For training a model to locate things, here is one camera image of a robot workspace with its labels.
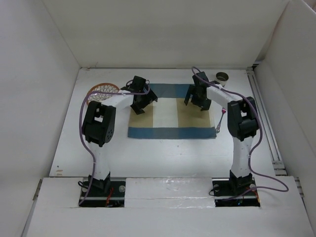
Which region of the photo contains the white brown cup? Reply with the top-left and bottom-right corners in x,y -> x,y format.
215,72 -> 229,87

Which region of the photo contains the blue tan white placemat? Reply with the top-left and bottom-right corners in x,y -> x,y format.
127,83 -> 217,139

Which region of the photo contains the orange rimmed patterned bowl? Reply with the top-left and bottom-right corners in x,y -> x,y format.
86,83 -> 119,104

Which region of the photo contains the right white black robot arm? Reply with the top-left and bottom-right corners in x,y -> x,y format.
184,71 -> 260,197

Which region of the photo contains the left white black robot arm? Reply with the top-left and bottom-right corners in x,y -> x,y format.
79,76 -> 158,196

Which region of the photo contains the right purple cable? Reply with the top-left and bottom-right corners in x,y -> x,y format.
191,66 -> 289,201

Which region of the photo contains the purple cable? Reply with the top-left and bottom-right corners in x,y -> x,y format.
191,66 -> 289,201
78,79 -> 152,205

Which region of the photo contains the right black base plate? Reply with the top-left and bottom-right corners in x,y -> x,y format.
209,178 -> 261,207

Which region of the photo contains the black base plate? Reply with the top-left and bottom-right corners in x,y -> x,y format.
78,177 -> 126,208
209,178 -> 261,207

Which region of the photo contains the aluminium rail right side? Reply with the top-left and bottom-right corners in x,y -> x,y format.
246,64 -> 289,189

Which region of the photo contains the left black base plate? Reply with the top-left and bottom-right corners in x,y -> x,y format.
78,177 -> 126,208

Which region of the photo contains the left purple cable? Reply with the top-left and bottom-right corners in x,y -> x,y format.
78,79 -> 152,205

